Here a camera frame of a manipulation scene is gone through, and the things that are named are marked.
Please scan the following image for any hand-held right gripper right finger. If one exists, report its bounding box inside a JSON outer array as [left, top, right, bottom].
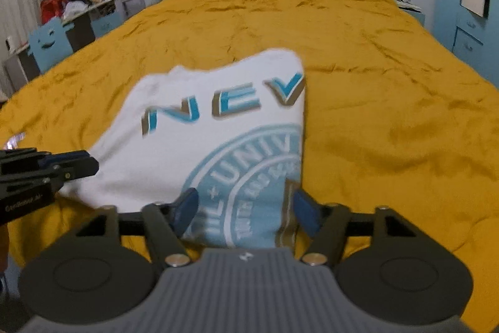
[[294, 187, 420, 267]]

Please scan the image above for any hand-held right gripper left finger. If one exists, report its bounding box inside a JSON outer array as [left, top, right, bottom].
[[74, 187, 200, 267]]

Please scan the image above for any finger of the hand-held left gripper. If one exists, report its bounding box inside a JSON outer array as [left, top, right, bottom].
[[0, 148, 91, 168], [0, 157, 100, 190]]

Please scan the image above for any white printed T-shirt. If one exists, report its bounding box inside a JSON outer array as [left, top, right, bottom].
[[58, 49, 307, 250]]

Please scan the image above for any grey side table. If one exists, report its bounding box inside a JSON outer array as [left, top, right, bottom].
[[3, 44, 41, 94]]

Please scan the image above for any blue smiley-face chair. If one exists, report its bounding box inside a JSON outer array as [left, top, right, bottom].
[[27, 18, 75, 75]]

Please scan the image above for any blue white drawer cabinet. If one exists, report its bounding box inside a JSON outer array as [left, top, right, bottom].
[[91, 11, 118, 37]]

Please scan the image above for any yellow quilted blanket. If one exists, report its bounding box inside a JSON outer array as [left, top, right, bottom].
[[0, 0, 499, 318]]

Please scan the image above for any white plastic bag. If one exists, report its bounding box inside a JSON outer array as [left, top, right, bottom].
[[64, 1, 89, 20]]

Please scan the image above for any red bag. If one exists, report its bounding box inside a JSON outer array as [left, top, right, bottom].
[[41, 0, 67, 24]]

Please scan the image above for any pale curtain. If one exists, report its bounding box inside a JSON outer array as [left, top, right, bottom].
[[0, 0, 44, 96]]

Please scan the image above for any white desk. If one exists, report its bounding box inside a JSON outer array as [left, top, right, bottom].
[[58, 0, 130, 42]]

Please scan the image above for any blue white wardrobe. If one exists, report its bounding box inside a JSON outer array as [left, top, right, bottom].
[[434, 0, 499, 89]]

